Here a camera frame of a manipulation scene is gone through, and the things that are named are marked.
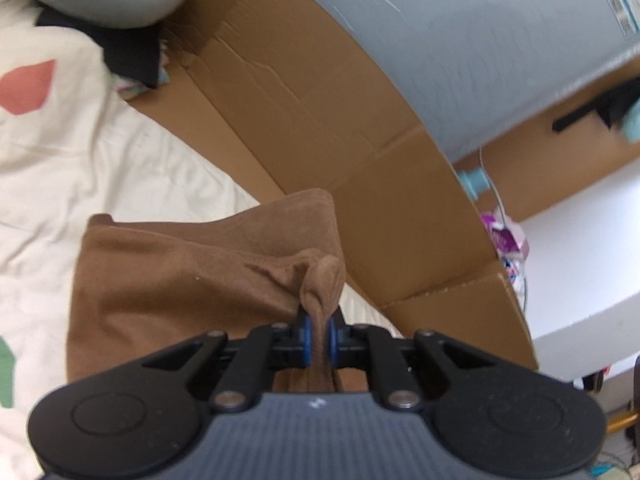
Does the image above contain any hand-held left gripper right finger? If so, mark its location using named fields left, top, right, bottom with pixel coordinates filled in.
left=327, top=310, right=494, bottom=410

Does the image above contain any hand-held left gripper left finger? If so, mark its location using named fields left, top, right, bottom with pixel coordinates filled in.
left=141, top=310, right=314, bottom=409

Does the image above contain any brown t-shirt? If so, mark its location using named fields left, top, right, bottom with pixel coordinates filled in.
left=66, top=188, right=372, bottom=395

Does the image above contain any purple packet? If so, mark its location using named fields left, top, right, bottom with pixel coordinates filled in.
left=480, top=211, right=527, bottom=257

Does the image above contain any large folded cardboard sheet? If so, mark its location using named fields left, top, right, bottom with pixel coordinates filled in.
left=125, top=0, right=541, bottom=372

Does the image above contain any light blue bottle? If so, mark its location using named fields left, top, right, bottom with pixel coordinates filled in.
left=456, top=169, right=490, bottom=202

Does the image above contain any white panel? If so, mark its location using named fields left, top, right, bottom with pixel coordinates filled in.
left=517, top=160, right=640, bottom=382

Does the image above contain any upright cardboard box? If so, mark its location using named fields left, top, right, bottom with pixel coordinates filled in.
left=452, top=72, right=640, bottom=223

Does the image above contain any cream bear print blanket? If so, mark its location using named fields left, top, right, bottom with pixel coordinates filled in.
left=0, top=0, right=403, bottom=480

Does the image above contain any yellow wooden leg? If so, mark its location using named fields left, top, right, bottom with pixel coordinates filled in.
left=606, top=404, right=640, bottom=435

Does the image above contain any grey wrapped appliance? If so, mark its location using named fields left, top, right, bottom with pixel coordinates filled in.
left=264, top=0, right=640, bottom=165

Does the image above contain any black cloth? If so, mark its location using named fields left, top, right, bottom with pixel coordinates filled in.
left=34, top=7, right=162, bottom=90

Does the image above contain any black bar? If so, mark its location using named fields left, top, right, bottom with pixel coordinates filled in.
left=551, top=84, right=640, bottom=133

